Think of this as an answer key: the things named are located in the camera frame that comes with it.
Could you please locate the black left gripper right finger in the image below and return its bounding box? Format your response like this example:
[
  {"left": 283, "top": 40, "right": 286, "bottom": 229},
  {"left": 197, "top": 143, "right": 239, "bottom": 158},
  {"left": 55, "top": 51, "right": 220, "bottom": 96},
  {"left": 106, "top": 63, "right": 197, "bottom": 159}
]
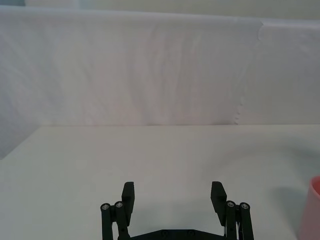
[{"left": 210, "top": 181, "right": 255, "bottom": 240}]

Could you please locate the white table cloth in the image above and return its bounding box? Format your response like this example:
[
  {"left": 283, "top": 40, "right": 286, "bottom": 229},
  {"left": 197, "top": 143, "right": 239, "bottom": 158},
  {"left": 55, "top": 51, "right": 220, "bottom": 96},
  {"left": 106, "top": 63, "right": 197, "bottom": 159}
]
[{"left": 0, "top": 124, "right": 320, "bottom": 240}]

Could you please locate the white curtain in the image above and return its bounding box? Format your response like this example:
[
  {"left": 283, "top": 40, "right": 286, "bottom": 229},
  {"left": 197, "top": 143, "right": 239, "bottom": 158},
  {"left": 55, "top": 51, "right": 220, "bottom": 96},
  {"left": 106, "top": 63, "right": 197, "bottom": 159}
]
[{"left": 0, "top": 5, "right": 320, "bottom": 161}]

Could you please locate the pink cup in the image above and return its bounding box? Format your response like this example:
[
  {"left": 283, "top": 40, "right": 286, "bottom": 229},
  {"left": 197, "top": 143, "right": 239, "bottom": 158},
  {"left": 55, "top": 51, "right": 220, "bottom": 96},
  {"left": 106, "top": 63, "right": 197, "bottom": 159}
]
[{"left": 297, "top": 175, "right": 320, "bottom": 240}]

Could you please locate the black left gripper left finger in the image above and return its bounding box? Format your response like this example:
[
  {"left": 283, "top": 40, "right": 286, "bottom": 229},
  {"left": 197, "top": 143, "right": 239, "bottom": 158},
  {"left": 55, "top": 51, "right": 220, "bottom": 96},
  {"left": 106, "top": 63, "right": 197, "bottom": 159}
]
[{"left": 100, "top": 181, "right": 136, "bottom": 240}]

